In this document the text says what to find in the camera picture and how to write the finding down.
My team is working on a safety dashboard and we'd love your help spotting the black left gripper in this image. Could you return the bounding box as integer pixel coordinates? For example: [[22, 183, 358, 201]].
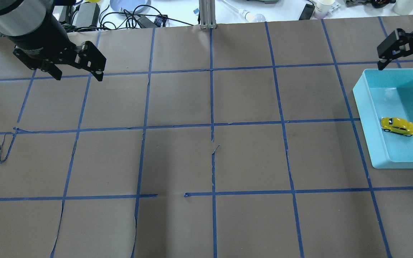
[[13, 18, 106, 82]]

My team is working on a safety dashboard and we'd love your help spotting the yellow beetle toy car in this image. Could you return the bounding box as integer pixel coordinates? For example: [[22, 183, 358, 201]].
[[380, 117, 413, 137]]

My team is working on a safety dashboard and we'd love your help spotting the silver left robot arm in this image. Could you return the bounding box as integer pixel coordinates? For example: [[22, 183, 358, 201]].
[[0, 0, 106, 81]]

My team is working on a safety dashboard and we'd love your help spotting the light blue plastic bin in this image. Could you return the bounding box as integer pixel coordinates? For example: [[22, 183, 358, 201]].
[[353, 68, 413, 169]]

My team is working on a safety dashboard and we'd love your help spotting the black power adapter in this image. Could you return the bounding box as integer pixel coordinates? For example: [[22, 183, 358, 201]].
[[72, 2, 100, 27]]

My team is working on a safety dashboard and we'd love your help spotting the light blue plate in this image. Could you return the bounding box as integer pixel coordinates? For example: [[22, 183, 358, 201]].
[[109, 0, 151, 15]]

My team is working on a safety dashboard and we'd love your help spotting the white paper cup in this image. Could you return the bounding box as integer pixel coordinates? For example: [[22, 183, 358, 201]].
[[314, 0, 335, 19]]

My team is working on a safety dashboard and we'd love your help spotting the black phone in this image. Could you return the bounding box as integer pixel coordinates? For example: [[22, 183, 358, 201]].
[[298, 4, 315, 20]]

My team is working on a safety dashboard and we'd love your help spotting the white light bulb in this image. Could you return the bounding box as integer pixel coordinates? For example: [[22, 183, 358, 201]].
[[241, 10, 266, 23]]

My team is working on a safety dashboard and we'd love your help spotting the brown paper table mat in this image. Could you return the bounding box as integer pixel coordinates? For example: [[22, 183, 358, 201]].
[[0, 16, 413, 258]]

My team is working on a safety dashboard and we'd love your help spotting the aluminium frame post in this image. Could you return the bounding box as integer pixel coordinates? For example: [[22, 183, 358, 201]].
[[198, 0, 217, 29]]

